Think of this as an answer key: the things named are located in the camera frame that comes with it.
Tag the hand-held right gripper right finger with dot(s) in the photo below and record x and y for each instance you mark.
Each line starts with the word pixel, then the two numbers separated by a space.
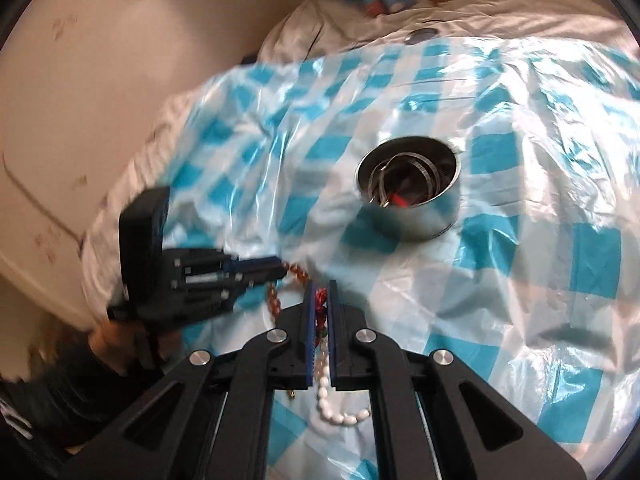
pixel 333 340

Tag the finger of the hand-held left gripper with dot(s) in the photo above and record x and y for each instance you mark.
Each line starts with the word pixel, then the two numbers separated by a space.
pixel 255 265
pixel 250 287

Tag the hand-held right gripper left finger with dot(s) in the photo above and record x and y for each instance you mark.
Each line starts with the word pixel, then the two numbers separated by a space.
pixel 310 340

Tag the round metal tin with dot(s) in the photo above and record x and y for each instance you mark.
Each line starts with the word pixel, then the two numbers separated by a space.
pixel 425 222

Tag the person's left hand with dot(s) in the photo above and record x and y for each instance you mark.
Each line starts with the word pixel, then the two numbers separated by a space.
pixel 115 345

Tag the blue checked plastic sheet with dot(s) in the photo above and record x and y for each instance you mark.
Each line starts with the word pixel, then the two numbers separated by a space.
pixel 525 260

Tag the round metal tin lid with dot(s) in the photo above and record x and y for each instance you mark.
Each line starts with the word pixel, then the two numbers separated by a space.
pixel 422 35

